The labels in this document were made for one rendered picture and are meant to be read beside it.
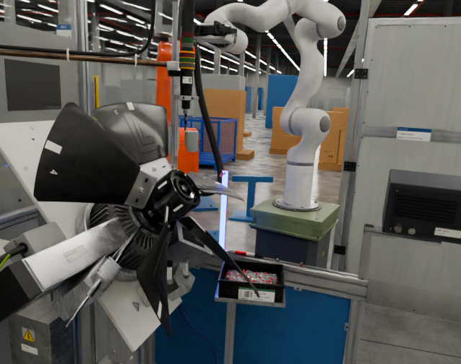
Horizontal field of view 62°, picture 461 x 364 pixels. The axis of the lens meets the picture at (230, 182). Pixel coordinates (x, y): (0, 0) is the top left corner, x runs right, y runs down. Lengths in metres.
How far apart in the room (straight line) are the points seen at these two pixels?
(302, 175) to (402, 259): 1.51
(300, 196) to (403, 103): 1.32
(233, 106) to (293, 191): 7.48
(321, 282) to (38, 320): 0.92
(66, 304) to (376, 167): 2.27
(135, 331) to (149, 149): 0.49
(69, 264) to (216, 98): 8.43
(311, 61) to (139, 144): 0.83
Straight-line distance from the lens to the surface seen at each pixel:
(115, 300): 1.07
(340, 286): 1.47
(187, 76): 1.07
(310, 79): 1.64
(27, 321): 1.26
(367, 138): 2.77
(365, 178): 2.81
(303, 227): 1.54
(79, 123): 0.90
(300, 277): 1.47
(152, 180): 1.00
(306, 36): 1.71
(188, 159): 4.96
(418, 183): 1.31
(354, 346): 1.58
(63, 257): 0.88
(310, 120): 1.57
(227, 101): 9.07
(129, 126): 1.16
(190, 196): 1.01
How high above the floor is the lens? 1.47
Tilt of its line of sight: 13 degrees down
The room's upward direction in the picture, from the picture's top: 3 degrees clockwise
